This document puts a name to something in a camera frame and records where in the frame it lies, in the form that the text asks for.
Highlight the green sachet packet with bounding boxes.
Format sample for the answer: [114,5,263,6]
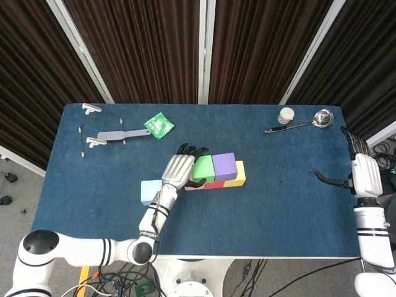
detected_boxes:
[143,111,175,140]

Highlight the white medicine jar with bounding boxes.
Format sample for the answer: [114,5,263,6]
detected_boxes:
[277,106,295,124]

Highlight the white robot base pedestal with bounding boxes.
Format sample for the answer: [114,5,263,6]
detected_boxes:
[148,258,233,297]

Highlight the green cube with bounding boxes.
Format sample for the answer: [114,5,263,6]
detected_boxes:
[191,154,216,184]

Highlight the blue velvet table cloth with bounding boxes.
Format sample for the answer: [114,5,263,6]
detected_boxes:
[26,103,378,257]

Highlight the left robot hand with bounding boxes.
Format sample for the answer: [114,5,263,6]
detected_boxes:
[161,143,213,189]

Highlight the tangled black floor cables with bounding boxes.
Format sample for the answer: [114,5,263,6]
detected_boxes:
[368,142,396,174]
[92,261,165,297]

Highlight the steel ladle black handle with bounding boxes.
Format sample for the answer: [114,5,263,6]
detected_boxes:
[264,108,335,134]

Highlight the white floor cable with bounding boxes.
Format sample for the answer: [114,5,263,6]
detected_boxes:
[61,283,108,297]

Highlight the green circuit board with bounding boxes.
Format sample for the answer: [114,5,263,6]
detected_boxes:
[135,283,155,297]

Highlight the brown folding screen panel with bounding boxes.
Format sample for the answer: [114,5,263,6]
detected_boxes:
[0,0,114,178]
[280,0,396,157]
[199,0,344,105]
[46,0,207,105]

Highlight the yellow floor tape strip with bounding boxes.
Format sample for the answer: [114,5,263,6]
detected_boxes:
[79,265,91,287]

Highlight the light blue cube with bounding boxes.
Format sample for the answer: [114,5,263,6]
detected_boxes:
[140,179,163,207]

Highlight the purple cube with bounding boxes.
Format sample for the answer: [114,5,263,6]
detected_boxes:
[212,152,238,183]

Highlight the yellow cube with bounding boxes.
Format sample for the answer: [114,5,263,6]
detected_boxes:
[223,160,247,188]

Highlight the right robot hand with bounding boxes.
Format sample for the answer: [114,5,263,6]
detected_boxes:
[314,126,384,199]

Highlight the white wire folding stand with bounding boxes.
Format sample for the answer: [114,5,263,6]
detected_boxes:
[77,103,126,158]

